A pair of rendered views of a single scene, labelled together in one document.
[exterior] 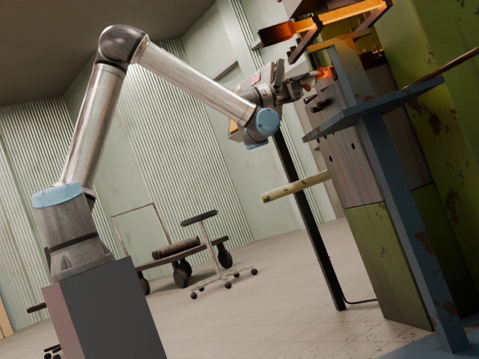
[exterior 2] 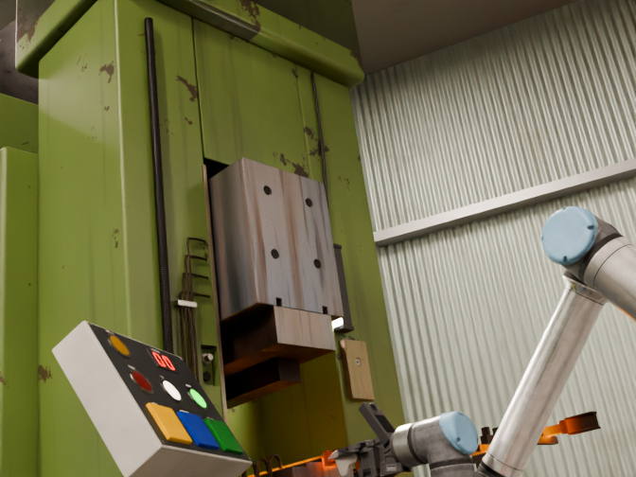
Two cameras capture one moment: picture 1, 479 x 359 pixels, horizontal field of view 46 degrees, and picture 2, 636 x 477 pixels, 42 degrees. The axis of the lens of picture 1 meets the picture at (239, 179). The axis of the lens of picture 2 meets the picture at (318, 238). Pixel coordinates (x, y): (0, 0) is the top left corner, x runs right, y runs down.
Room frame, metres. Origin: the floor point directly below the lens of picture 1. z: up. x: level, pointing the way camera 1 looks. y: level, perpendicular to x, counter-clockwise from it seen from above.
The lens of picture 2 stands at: (3.25, 1.22, 0.73)
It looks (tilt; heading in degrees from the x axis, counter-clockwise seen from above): 23 degrees up; 235
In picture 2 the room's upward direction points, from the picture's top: 8 degrees counter-clockwise
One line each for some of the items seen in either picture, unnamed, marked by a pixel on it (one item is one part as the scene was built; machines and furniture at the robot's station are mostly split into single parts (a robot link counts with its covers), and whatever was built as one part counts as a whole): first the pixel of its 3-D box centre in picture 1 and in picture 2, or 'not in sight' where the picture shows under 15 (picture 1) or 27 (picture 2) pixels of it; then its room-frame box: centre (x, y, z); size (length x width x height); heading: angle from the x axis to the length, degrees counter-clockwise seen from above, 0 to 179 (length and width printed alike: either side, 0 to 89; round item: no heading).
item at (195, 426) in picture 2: not in sight; (196, 432); (2.62, -0.14, 1.01); 0.07 x 0.05 x 0.07; 37
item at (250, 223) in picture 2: not in sight; (255, 267); (2.17, -0.65, 1.56); 0.42 x 0.39 x 0.40; 102
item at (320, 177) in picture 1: (306, 182); not in sight; (2.49, -0.28, 0.62); 0.44 x 0.05 x 0.05; 102
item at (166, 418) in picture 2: (235, 124); (167, 425); (2.70, -0.07, 1.01); 0.07 x 0.05 x 0.07; 37
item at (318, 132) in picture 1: (366, 112); not in sight; (1.65, -0.42, 0.75); 0.40 x 0.30 x 0.02; 10
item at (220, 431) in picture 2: not in sight; (221, 437); (2.54, -0.20, 1.01); 0.07 x 0.05 x 0.07; 37
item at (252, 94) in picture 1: (243, 103); (444, 438); (2.07, -0.11, 0.98); 0.12 x 0.09 x 0.10; 102
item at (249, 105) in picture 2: not in sight; (209, 137); (2.20, -0.80, 2.06); 0.44 x 0.41 x 0.47; 102
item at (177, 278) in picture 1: (169, 239); not in sight; (6.90, 1.06, 0.55); 1.42 x 0.81 x 1.10; 34
